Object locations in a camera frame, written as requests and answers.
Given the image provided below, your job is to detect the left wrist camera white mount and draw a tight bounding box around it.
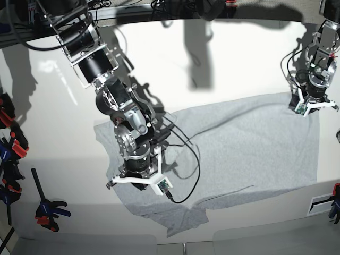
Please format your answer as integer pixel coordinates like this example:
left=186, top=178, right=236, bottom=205
left=293, top=88, right=339, bottom=117

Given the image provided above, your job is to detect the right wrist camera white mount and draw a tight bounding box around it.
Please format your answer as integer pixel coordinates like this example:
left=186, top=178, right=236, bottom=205
left=106, top=146, right=173, bottom=196

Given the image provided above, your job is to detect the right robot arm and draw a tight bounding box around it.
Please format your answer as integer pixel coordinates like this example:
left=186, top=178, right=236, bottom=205
left=38, top=1, right=172, bottom=196

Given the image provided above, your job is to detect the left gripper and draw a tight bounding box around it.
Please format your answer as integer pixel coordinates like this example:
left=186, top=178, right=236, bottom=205
left=289, top=71, right=327, bottom=109

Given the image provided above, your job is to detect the blue black clamp left edge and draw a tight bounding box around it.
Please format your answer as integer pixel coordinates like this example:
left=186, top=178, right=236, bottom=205
left=1, top=138, right=24, bottom=226

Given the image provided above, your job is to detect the black camera cable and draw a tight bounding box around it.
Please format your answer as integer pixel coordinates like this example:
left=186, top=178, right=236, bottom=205
left=159, top=114, right=202, bottom=205

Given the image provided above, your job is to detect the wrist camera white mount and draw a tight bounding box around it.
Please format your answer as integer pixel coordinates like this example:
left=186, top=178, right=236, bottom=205
left=106, top=146, right=173, bottom=196
left=293, top=88, right=339, bottom=117

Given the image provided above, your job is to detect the red black clamp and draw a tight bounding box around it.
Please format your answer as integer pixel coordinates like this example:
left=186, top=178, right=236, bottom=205
left=1, top=93, right=15, bottom=130
left=10, top=126, right=29, bottom=160

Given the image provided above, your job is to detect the upper red black clamp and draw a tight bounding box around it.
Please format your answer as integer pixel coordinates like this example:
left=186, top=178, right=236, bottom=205
left=1, top=93, right=15, bottom=130

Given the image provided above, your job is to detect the black blue bar clamp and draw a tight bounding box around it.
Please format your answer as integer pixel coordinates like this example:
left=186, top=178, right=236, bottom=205
left=31, top=168, right=71, bottom=232

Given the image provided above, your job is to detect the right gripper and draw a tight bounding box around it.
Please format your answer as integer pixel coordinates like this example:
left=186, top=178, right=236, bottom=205
left=119, top=147, right=157, bottom=191

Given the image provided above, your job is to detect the grey T-shirt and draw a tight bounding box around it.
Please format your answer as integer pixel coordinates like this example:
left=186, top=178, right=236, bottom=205
left=104, top=93, right=320, bottom=237

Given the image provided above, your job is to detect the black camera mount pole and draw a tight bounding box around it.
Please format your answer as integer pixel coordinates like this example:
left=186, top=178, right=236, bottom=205
left=194, top=0, right=226, bottom=21

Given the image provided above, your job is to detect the right edge blue red clamp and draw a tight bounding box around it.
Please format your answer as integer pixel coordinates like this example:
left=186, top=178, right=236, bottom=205
left=328, top=183, right=340, bottom=224

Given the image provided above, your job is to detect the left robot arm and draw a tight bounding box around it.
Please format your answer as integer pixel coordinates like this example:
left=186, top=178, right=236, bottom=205
left=290, top=1, right=339, bottom=116

